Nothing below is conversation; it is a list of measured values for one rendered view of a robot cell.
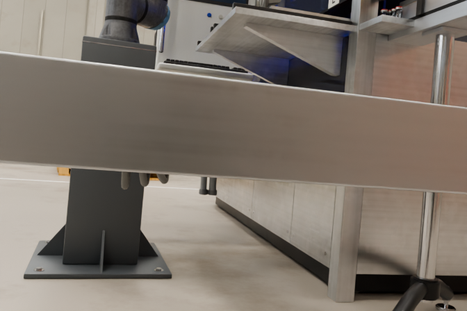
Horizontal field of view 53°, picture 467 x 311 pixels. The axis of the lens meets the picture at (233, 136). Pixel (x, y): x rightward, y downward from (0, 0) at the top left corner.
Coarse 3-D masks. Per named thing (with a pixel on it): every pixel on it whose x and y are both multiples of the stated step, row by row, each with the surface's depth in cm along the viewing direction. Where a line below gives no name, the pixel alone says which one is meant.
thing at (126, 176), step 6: (126, 174) 61; (144, 174) 61; (156, 174) 62; (162, 174) 62; (168, 174) 65; (126, 180) 61; (144, 180) 62; (162, 180) 63; (126, 186) 62; (144, 186) 63
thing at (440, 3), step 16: (416, 0) 143; (432, 0) 131; (448, 0) 125; (464, 0) 119; (416, 16) 138; (432, 16) 131; (448, 16) 124; (464, 16) 119; (400, 32) 145; (416, 32) 138
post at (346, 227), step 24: (360, 0) 149; (360, 48) 149; (360, 72) 149; (336, 192) 153; (360, 192) 149; (336, 216) 152; (360, 216) 150; (336, 240) 150; (336, 264) 149; (336, 288) 148
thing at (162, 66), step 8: (160, 64) 211; (168, 64) 212; (184, 72) 217; (192, 72) 216; (200, 72) 216; (208, 72) 217; (216, 72) 218; (224, 72) 219; (232, 72) 220; (240, 80) 226; (248, 80) 224
